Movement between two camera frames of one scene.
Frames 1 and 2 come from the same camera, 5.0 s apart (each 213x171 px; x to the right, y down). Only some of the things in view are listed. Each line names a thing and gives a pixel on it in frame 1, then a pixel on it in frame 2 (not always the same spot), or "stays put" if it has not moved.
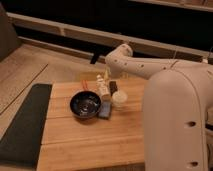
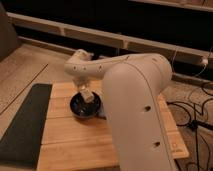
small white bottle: [103, 87] -> [88, 95]
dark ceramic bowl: [85, 104] stays put
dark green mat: [21, 145] stays put
